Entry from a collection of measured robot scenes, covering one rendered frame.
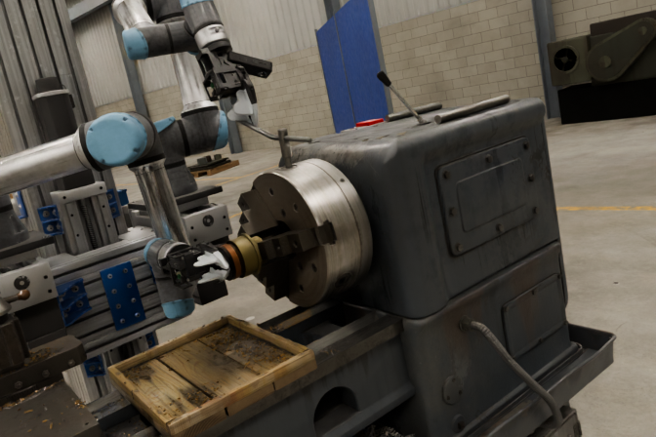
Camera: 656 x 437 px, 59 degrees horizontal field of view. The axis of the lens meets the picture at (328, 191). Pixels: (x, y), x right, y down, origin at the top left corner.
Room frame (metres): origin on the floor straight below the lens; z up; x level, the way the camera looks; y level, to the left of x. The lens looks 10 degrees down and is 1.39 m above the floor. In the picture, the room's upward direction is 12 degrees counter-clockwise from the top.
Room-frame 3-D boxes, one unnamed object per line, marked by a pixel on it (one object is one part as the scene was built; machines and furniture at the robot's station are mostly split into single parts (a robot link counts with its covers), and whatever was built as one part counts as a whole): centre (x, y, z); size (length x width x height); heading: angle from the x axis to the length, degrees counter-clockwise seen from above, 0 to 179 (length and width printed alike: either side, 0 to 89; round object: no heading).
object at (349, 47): (8.10, -0.58, 1.18); 4.12 x 0.80 x 2.35; 6
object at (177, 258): (1.23, 0.33, 1.08); 0.12 x 0.09 x 0.08; 35
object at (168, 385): (1.12, 0.31, 0.89); 0.36 x 0.30 x 0.04; 35
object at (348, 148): (1.53, -0.24, 1.06); 0.59 x 0.48 x 0.39; 125
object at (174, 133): (1.79, 0.46, 1.33); 0.13 x 0.12 x 0.14; 109
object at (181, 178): (1.79, 0.47, 1.21); 0.15 x 0.15 x 0.10
